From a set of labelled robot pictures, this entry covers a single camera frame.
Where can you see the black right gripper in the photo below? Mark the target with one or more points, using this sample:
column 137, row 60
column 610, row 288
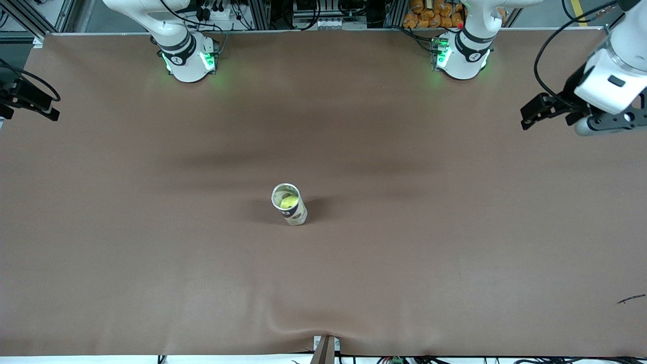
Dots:
column 15, row 93

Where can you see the aluminium equipment rack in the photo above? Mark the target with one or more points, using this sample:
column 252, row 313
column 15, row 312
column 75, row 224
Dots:
column 303, row 10

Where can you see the yellow-green tennis ball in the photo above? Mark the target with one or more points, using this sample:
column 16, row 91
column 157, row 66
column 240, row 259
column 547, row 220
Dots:
column 289, row 202

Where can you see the brown table cover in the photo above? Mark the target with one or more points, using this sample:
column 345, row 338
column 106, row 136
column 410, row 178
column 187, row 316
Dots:
column 455, row 253

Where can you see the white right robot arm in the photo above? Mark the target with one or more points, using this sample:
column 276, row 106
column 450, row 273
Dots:
column 187, row 55

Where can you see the green terminal connector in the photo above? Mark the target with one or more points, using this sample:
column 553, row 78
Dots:
column 397, row 360

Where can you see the brown mount bracket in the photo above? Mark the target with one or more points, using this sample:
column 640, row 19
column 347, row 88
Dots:
column 326, row 351

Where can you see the orange bagged goods pile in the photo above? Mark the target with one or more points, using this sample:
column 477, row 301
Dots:
column 429, row 17

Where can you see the aluminium frame strut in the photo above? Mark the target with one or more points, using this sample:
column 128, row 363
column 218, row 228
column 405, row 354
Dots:
column 20, row 34

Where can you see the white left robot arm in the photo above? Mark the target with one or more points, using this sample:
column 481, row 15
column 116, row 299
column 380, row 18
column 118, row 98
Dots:
column 467, row 50

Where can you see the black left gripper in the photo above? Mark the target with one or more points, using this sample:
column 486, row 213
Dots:
column 570, row 93

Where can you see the white power strip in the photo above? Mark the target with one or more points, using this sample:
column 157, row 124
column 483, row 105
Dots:
column 222, row 14

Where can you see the clear blue-label tennis ball can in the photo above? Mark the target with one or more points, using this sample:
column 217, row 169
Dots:
column 295, row 217

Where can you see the aluminium frame corner post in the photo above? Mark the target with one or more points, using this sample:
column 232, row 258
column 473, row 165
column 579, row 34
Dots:
column 609, row 31

